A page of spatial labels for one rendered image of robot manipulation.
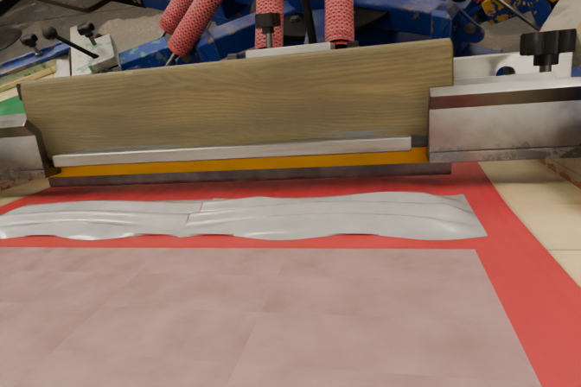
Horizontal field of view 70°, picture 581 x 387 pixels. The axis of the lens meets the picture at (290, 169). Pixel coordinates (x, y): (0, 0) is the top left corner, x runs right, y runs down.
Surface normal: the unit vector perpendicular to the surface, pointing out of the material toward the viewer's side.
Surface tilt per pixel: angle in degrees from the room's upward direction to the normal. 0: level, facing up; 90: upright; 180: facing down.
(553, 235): 32
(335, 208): 1
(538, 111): 58
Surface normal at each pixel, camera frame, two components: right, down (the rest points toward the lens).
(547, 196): -0.09, -0.96
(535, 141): -0.20, 0.26
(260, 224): -0.18, -0.51
